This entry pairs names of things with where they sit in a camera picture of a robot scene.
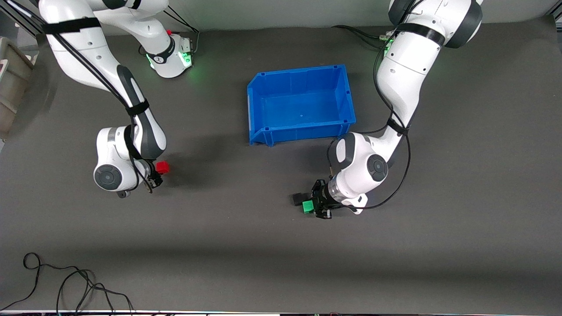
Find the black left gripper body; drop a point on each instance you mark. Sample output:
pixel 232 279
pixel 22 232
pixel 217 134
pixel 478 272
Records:
pixel 321 195

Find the red cube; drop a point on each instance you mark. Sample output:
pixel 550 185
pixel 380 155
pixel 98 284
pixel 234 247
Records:
pixel 163 167

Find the green cube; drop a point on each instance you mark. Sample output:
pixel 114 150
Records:
pixel 308 207

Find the black cube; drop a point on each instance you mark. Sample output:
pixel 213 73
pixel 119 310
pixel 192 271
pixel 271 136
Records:
pixel 298 198

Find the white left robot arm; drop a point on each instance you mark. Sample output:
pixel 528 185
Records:
pixel 408 70

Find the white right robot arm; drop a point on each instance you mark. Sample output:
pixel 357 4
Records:
pixel 83 44

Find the blue plastic bin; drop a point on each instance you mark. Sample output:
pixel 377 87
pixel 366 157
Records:
pixel 303 105

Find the beige plastic box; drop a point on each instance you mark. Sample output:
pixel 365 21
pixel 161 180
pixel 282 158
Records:
pixel 13 74

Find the aluminium frame rail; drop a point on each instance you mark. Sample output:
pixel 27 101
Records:
pixel 558 16
pixel 19 17

